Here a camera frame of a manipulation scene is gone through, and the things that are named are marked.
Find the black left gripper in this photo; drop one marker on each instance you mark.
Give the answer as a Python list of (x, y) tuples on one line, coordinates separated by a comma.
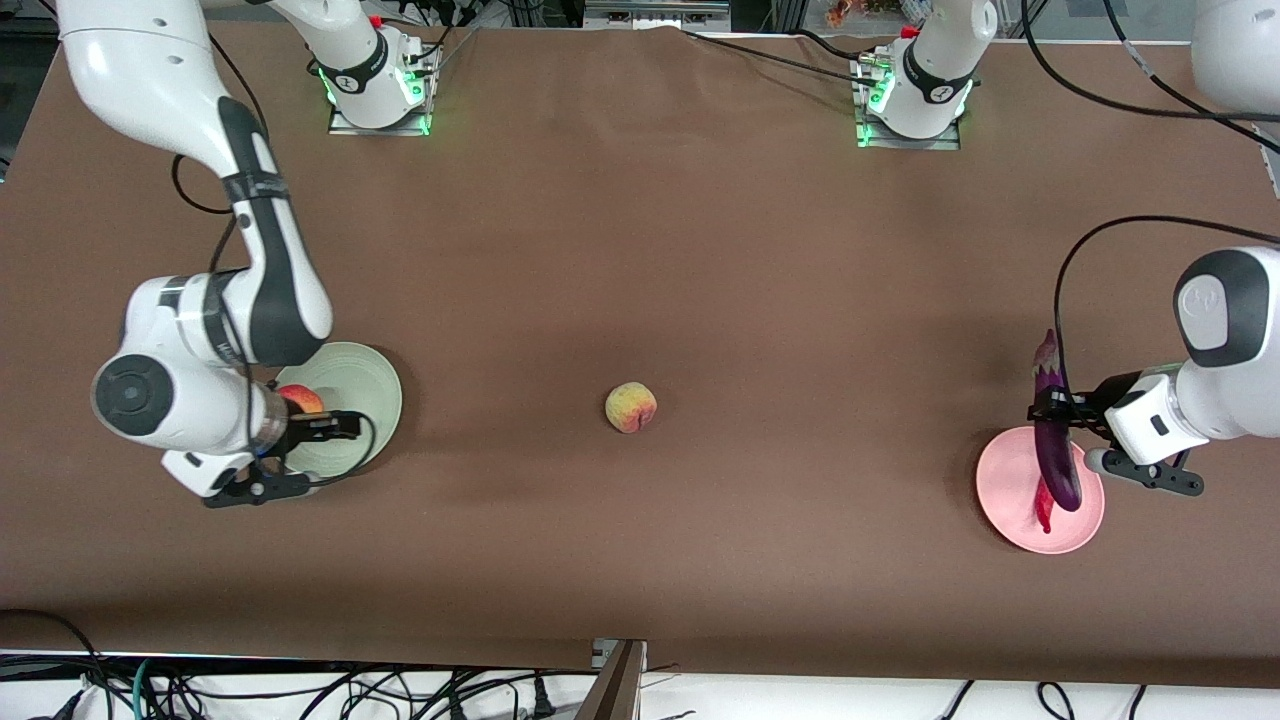
[(1103, 394)]

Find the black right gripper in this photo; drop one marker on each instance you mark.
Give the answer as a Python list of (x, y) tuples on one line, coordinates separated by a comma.
[(298, 430)]

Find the red apple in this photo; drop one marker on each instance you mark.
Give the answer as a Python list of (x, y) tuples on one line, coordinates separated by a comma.
[(300, 398)]

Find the purple eggplant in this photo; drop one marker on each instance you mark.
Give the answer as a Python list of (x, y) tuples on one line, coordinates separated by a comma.
[(1062, 470)]

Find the red chili pepper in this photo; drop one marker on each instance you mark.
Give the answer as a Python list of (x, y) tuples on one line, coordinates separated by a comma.
[(1043, 515)]

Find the yellow pink peach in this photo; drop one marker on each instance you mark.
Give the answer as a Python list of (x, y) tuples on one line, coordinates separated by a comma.
[(630, 408)]

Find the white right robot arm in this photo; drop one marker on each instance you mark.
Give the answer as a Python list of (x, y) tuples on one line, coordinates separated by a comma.
[(150, 70)]

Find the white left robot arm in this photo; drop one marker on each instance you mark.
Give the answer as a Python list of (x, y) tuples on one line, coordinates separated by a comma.
[(1240, 400)]

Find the light green plate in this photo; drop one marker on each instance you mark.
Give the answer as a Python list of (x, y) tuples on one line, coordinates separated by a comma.
[(370, 390)]

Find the pink plate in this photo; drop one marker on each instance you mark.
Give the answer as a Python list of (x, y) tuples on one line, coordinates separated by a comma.
[(1010, 490)]

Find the brown table cover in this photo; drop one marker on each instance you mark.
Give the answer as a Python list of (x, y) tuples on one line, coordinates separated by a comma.
[(600, 550)]

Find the black power plug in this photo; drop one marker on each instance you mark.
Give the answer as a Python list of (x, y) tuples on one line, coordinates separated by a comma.
[(542, 698)]

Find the colourful toy pile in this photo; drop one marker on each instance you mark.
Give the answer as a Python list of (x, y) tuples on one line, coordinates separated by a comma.
[(845, 10)]

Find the grey power strip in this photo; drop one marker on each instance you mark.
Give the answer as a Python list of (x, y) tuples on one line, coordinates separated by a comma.
[(650, 14)]

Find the aluminium profile post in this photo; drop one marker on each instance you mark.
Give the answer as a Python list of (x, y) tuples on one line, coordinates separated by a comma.
[(615, 690)]

